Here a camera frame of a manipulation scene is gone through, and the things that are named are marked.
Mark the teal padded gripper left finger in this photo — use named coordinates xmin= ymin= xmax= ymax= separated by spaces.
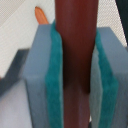
xmin=22 ymin=23 xmax=64 ymax=128

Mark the brown toy sausage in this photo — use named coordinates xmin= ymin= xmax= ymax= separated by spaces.
xmin=55 ymin=0 xmax=98 ymax=128

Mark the toy knife orange handle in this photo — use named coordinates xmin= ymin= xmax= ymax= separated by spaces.
xmin=35 ymin=7 xmax=48 ymax=24

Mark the teal padded gripper right finger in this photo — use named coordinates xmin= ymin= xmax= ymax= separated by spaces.
xmin=89 ymin=27 xmax=128 ymax=128

